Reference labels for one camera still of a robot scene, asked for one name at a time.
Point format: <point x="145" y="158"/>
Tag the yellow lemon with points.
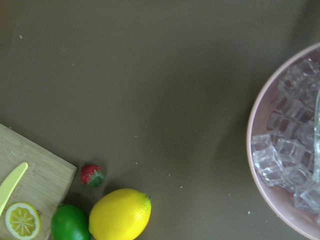
<point x="122" y="214"/>

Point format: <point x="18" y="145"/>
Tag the wooden cutting board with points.
<point x="46" y="181"/>

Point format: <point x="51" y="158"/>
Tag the green lime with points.
<point x="70" y="223"/>

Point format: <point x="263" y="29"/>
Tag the lemon slice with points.
<point x="22" y="221"/>

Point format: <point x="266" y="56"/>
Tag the red strawberry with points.
<point x="92" y="175"/>

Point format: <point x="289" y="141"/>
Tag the yellow plastic knife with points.
<point x="9" y="184"/>

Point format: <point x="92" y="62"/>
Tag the pink bowl of ice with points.
<point x="280" y="142"/>

